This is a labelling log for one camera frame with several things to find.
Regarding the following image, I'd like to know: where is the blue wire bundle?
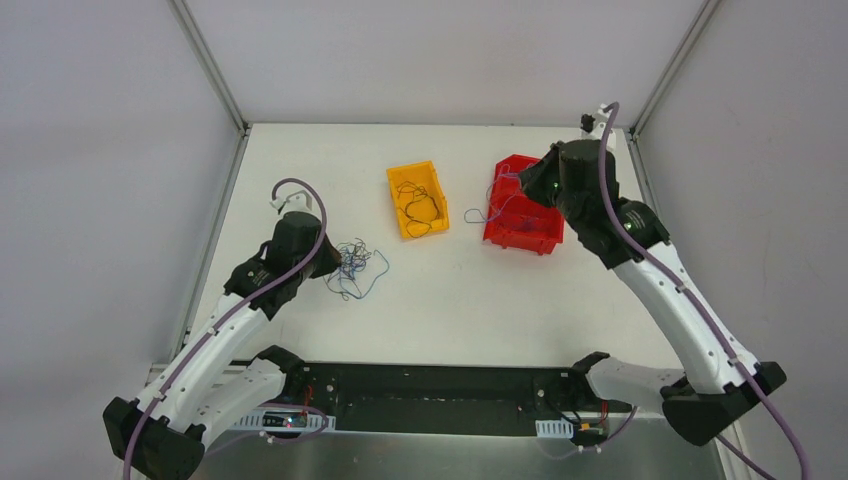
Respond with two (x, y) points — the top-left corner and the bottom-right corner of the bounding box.
(323, 238), (392, 302)

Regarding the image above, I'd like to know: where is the yellow plastic bin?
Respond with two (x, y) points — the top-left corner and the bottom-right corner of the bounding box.
(386, 161), (450, 240)

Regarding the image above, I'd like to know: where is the left white slotted cable duct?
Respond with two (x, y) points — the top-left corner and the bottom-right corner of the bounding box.
(230, 408), (336, 434)

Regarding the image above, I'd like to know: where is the aluminium frame rail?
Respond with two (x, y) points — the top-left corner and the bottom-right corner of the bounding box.
(139, 362), (738, 420)

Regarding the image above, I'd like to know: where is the black striped single wire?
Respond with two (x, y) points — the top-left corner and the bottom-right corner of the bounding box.
(394, 182), (444, 238)

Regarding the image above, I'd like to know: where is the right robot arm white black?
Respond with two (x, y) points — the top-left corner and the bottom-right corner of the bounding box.
(518, 103), (787, 446)

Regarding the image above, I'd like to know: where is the white slotted cable duct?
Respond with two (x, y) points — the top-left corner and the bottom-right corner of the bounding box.
(230, 408), (336, 434)
(535, 418), (574, 440)

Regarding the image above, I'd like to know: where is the red plastic bin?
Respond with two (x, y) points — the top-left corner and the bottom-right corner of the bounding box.
(483, 154), (565, 255)

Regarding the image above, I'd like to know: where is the right white slotted cable duct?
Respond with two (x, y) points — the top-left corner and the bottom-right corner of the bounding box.
(535, 418), (574, 440)

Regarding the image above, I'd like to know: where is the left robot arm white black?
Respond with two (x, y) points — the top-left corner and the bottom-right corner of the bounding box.
(103, 189), (340, 479)

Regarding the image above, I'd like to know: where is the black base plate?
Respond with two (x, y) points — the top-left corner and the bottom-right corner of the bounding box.
(239, 360), (631, 439)

